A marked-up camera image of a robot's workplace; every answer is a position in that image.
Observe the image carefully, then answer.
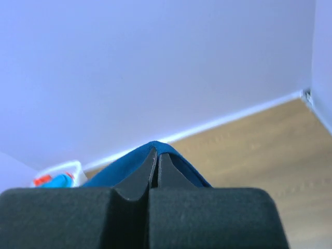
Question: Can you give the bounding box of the white plastic laundry basket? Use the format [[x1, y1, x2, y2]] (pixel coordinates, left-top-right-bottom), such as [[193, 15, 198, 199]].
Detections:
[[31, 161, 87, 188]]

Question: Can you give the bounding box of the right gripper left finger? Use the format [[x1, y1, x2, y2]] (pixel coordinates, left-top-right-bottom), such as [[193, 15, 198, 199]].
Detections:
[[114, 148, 157, 201]]

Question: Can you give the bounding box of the teal t shirt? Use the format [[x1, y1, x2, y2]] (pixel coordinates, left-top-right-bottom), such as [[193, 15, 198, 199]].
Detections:
[[41, 174, 73, 188]]

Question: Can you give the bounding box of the dark blue t shirt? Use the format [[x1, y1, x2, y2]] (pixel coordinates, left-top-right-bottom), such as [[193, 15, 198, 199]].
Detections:
[[82, 141, 211, 187]]

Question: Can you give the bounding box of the orange cloth in basket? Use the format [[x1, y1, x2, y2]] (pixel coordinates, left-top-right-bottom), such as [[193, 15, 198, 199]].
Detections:
[[33, 172, 73, 187]]

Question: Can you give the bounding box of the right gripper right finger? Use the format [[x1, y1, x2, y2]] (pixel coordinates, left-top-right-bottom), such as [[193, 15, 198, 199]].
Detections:
[[158, 154, 196, 188]]

